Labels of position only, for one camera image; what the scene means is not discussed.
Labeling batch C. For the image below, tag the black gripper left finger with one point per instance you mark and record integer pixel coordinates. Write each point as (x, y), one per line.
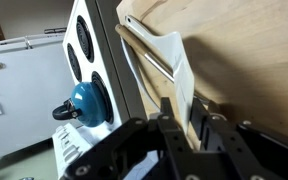
(174, 146)

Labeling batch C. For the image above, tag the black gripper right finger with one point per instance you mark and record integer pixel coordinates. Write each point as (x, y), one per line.
(224, 146)

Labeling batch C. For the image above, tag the white slotted metal spatula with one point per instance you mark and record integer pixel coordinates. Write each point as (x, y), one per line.
(180, 66)

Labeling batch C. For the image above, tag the white electric stove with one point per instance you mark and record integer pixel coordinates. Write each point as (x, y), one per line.
(99, 56)

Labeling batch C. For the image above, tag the white fridge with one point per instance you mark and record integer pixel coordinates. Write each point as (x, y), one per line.
(27, 100)

